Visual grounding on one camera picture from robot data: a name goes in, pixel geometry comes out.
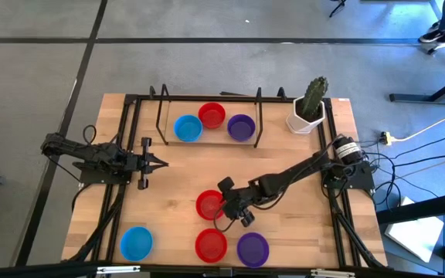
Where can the black aluminium table frame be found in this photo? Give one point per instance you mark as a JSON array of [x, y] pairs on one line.
[[130, 99]]

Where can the wooden shelf black metal frame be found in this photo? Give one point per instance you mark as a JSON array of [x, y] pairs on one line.
[[211, 137]]

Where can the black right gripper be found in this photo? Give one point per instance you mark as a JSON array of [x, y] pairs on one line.
[[240, 202]]

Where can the yellow power plug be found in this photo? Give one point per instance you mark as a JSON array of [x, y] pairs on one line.
[[385, 137]]

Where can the white sheet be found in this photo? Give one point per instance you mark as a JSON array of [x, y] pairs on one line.
[[415, 231]]

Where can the light blue plastic bowl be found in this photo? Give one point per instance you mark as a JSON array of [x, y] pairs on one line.
[[187, 129], [136, 244]]

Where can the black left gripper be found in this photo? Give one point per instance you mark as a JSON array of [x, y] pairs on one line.
[[145, 164]]

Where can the green cactus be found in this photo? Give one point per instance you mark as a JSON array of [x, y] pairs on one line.
[[314, 94]]

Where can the purple plastic bowl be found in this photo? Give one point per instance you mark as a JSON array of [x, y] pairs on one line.
[[252, 250], [241, 128]]

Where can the red plastic bowl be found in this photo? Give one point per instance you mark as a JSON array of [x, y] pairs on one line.
[[211, 246], [207, 206], [211, 116]]

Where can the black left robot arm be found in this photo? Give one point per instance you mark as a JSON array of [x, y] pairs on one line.
[[91, 154]]

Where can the silver metal bracket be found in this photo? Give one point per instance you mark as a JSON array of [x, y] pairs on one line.
[[332, 273], [118, 269]]

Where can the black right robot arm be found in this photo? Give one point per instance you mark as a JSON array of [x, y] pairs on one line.
[[296, 167]]

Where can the black stand leg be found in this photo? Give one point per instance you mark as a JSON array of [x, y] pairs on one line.
[[338, 5]]

